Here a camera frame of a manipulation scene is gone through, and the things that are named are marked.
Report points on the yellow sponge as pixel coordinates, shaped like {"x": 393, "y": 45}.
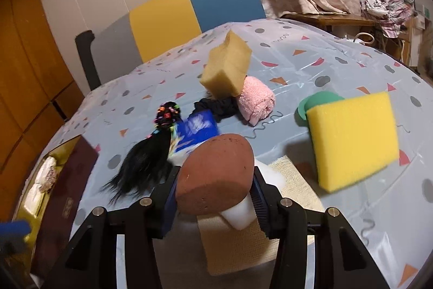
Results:
{"x": 351, "y": 140}

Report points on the small wooden cabinet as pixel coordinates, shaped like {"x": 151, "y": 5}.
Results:
{"x": 409, "y": 45}

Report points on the pink rolled towel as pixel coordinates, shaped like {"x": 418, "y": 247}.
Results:
{"x": 255, "y": 99}

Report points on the dark red box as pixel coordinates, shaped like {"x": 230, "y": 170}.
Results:
{"x": 67, "y": 190}

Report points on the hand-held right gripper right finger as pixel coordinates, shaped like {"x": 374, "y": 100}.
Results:
{"x": 261, "y": 204}

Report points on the tan sponge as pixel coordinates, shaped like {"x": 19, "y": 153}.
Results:
{"x": 225, "y": 67}

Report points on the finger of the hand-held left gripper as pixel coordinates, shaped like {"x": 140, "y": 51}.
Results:
{"x": 13, "y": 231}

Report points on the wooden side table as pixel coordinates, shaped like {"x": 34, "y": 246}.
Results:
{"x": 324, "y": 20}

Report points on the blue packet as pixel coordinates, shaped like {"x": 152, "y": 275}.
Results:
{"x": 199, "y": 130}

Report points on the wooden wardrobe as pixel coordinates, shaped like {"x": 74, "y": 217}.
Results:
{"x": 27, "y": 72}

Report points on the pile of striped clothes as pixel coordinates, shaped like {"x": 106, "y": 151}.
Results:
{"x": 385, "y": 11}

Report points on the brown mushroom toy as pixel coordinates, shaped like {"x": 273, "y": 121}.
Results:
{"x": 216, "y": 170}

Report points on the black hair piece with beads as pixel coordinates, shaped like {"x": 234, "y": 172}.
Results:
{"x": 145, "y": 157}

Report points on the black cloth scrunchie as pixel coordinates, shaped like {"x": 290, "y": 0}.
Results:
{"x": 220, "y": 106}

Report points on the beige woven mat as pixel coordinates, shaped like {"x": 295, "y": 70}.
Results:
{"x": 236, "y": 251}

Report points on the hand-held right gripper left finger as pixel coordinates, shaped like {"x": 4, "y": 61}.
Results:
{"x": 170, "y": 204}

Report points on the grey yellow blue chair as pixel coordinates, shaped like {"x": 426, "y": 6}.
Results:
{"x": 162, "y": 21}

